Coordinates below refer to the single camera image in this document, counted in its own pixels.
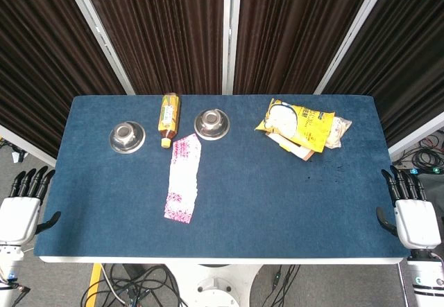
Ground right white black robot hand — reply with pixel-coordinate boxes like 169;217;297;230
376;165;443;249

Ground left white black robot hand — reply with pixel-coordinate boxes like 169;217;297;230
0;168;62;247

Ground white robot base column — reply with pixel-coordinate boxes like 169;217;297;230
165;263;265;307

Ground yellow floor tape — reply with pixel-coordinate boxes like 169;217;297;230
84;263;105;307

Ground clear snack bag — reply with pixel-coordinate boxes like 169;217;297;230
324;115;353;150

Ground steel bowl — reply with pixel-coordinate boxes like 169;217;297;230
109;121;146;155
194;108;231;141

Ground yellow snack bag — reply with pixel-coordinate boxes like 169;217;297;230
255;98;336;154

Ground dark brown curtain panel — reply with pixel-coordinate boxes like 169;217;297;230
321;0;444;148
232;0;378;95
78;0;225;95
0;0;128;159

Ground blue table mat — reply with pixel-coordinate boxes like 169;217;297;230
33;94;411;259

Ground yellow tea bottle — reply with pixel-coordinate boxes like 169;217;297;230
157;92;182;148

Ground black cables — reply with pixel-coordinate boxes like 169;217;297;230
394;129;444;177

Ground white screen frame rail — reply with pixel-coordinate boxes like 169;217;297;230
0;124;57;168
387;110;444;158

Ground black floor cable tangle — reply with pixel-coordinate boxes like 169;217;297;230
80;263;187;307

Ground black cable with inline switch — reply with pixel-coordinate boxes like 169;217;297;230
262;264;301;307

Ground white screen frame post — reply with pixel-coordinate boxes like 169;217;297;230
222;0;243;96
313;0;395;95
61;0;136;96

